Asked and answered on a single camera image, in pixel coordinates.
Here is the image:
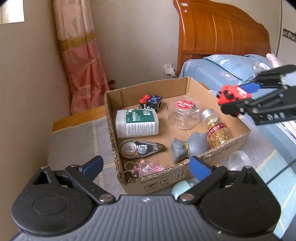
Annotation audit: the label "grey hippo figurine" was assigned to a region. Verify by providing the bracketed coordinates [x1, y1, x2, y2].
[170, 132, 209, 164]

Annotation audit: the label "clear jar red label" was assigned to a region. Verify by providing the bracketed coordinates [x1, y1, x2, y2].
[166, 95, 202, 130]

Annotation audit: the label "pink patterned curtain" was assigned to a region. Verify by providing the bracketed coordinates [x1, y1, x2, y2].
[53, 1, 109, 114]

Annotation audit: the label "blue floral pillow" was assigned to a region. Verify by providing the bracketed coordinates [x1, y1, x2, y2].
[204, 54, 255, 81]

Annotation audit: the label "wooden bedside table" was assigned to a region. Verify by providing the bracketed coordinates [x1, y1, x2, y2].
[52, 82, 210, 133]

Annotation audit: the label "white medical bottle green label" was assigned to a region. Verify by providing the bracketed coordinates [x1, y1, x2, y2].
[115, 109, 159, 138]

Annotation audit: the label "dark blue block red knobs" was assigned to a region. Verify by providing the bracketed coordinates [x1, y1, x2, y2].
[139, 94, 163, 112]

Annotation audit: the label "teal egg-shaped toy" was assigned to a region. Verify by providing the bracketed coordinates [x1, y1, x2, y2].
[171, 179, 198, 200]

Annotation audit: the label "pink keychain toy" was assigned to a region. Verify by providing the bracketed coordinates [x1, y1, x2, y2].
[124, 159, 165, 178]

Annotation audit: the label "black correction tape dispenser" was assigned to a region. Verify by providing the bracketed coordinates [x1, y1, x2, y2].
[119, 140, 166, 159]

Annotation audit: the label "grey plush toy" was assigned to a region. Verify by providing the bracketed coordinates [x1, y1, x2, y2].
[252, 62, 270, 76]

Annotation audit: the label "white charger with cable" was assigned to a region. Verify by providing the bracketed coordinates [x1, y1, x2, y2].
[164, 63, 177, 78]

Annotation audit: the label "red toy fire truck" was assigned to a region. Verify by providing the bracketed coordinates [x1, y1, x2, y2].
[216, 84, 252, 117]

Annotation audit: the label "wooden bed headboard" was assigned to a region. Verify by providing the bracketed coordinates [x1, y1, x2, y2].
[173, 0, 271, 73]

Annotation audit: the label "clear plastic cup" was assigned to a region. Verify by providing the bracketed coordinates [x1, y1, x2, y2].
[226, 150, 251, 171]

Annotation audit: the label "blue floral bed sheet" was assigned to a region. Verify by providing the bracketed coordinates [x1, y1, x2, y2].
[179, 54, 295, 162]

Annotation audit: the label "brown cardboard box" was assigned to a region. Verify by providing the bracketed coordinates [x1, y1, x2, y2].
[103, 76, 251, 195]

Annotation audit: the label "pink pillow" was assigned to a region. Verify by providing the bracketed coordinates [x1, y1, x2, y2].
[266, 53, 282, 68]

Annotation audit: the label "bottle of golden capsules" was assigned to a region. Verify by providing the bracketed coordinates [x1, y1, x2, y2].
[201, 108, 232, 147]

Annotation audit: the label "grey and teal blanket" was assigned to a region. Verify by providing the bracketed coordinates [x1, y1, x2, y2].
[48, 116, 295, 240]

